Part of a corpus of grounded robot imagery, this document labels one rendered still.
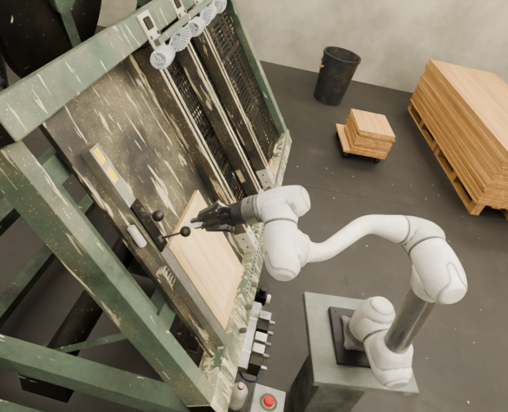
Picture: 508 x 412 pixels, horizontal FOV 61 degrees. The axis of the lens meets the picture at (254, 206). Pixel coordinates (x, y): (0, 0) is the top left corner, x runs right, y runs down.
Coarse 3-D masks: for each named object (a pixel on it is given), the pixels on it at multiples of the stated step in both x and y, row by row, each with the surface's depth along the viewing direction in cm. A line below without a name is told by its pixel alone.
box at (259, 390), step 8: (256, 384) 162; (256, 392) 159; (264, 392) 160; (272, 392) 161; (280, 392) 161; (248, 400) 169; (256, 400) 157; (280, 400) 159; (248, 408) 161; (256, 408) 155; (280, 408) 157
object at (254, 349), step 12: (264, 288) 217; (264, 300) 218; (252, 312) 210; (264, 312) 208; (252, 324) 205; (264, 324) 203; (252, 336) 200; (264, 336) 198; (252, 348) 192; (264, 348) 193; (240, 360) 189; (252, 360) 187; (264, 360) 208; (240, 372) 191; (252, 372) 190
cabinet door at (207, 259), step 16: (192, 208) 178; (176, 240) 162; (192, 240) 173; (208, 240) 186; (224, 240) 198; (176, 256) 160; (192, 256) 171; (208, 256) 183; (224, 256) 196; (192, 272) 168; (208, 272) 180; (224, 272) 192; (240, 272) 207; (208, 288) 177; (224, 288) 189; (208, 304) 174; (224, 304) 186; (224, 320) 182
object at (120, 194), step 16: (96, 144) 130; (96, 160) 129; (96, 176) 132; (112, 192) 135; (128, 192) 139; (128, 208) 138; (160, 256) 149; (176, 272) 154; (176, 288) 158; (192, 288) 161; (192, 304) 162; (208, 320) 167; (224, 336) 175
